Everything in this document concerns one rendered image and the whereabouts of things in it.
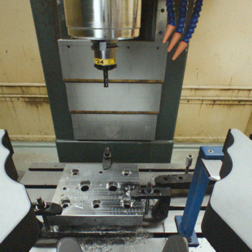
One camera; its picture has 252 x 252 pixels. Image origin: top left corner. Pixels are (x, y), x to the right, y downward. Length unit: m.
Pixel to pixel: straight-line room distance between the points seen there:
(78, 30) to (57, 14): 0.57
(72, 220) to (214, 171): 0.43
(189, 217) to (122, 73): 0.64
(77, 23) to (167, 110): 0.76
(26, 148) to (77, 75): 0.94
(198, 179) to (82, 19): 0.45
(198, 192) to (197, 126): 1.07
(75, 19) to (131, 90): 0.60
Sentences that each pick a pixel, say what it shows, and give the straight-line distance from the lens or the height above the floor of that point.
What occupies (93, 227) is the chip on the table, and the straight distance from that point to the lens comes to 0.73.
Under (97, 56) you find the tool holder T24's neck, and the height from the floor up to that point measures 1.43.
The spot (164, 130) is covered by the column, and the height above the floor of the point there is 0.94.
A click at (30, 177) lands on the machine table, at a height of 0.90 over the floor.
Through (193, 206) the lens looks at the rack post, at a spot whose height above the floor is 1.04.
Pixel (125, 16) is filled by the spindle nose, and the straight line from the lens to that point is 0.41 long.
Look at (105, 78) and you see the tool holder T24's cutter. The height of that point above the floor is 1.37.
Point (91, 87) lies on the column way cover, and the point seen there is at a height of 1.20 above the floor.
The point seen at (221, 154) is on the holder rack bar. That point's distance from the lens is 0.52.
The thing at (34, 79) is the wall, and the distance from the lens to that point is 1.48.
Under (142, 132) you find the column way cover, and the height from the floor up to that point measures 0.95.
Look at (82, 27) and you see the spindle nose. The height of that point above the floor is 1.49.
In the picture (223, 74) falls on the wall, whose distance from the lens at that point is 1.50.
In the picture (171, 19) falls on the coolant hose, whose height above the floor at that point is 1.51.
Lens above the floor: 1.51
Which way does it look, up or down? 30 degrees down
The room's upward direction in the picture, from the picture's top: 1 degrees clockwise
